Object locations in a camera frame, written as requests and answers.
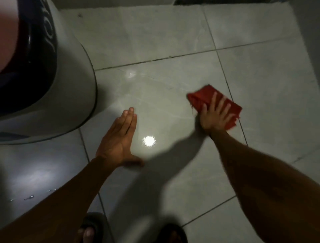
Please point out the person's left hand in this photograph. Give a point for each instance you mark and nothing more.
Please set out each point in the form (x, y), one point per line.
(117, 142)

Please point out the person's right hand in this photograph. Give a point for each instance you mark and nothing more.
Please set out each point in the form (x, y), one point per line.
(215, 117)

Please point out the red cleaning cloth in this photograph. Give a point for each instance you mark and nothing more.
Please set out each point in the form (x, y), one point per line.
(202, 96)

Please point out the white bucket with dark rim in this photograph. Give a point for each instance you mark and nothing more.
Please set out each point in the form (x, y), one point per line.
(72, 85)

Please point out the person's left forearm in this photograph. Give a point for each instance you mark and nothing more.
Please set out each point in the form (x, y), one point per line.
(57, 202)

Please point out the person's right forearm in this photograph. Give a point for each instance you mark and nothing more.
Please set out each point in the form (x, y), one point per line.
(270, 187)

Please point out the person's left foot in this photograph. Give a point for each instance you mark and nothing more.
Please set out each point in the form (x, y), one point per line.
(86, 235)

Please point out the dark grey left sandal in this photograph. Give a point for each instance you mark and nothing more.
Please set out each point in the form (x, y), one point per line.
(96, 222)

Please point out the dark grey sandal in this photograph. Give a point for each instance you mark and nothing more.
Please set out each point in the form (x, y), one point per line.
(96, 222)
(172, 234)

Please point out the dark grey right sandal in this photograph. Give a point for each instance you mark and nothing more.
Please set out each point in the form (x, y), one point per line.
(172, 234)

